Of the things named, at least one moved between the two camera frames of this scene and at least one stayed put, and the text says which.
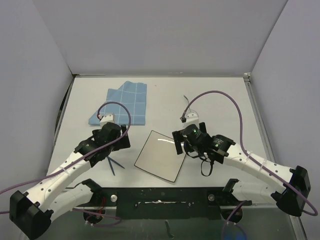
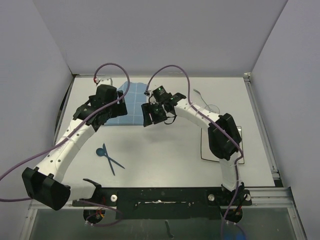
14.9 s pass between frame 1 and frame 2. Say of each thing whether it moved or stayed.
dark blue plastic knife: stayed
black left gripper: moved
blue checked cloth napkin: stayed
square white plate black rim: moved
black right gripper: moved
